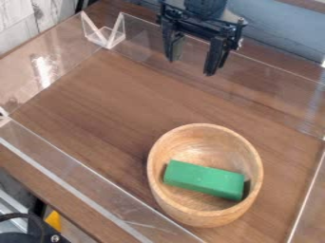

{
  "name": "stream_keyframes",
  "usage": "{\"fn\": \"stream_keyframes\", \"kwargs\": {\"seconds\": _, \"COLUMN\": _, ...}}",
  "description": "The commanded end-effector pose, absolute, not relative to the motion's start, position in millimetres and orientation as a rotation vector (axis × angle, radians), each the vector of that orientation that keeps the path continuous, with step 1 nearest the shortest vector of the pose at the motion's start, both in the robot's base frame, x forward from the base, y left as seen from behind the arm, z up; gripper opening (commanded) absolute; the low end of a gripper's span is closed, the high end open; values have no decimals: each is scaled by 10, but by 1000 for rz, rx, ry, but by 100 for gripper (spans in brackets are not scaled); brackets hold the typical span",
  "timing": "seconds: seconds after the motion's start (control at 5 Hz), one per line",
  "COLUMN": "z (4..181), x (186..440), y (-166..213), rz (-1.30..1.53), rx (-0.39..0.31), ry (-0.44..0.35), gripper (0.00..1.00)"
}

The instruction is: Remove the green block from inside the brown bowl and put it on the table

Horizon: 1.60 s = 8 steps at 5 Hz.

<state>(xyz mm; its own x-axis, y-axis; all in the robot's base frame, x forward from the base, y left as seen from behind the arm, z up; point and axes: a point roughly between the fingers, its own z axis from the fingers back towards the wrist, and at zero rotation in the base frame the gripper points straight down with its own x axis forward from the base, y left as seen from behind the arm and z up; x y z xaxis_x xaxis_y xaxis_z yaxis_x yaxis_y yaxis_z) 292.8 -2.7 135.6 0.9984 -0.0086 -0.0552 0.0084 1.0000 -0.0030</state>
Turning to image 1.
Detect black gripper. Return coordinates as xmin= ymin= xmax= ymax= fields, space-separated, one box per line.
xmin=159 ymin=0 xmax=247 ymax=76

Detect green rectangular block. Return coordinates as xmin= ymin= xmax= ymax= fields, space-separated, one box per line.
xmin=162 ymin=159 xmax=245 ymax=201

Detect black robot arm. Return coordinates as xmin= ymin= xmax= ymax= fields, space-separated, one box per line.
xmin=158 ymin=0 xmax=247 ymax=76

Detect yellow object under table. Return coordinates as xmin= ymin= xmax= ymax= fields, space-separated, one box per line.
xmin=45 ymin=211 xmax=63 ymax=231

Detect clear acrylic corner bracket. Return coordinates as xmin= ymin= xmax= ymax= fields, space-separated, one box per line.
xmin=80 ymin=12 xmax=126 ymax=49

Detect clear acrylic front wall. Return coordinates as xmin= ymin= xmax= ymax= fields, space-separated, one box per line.
xmin=0 ymin=117 xmax=204 ymax=243

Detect black metal mount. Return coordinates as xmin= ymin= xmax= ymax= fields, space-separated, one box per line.
xmin=0 ymin=224 xmax=71 ymax=243

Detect black cable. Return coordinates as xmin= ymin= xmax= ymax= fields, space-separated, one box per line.
xmin=0 ymin=212 xmax=43 ymax=235

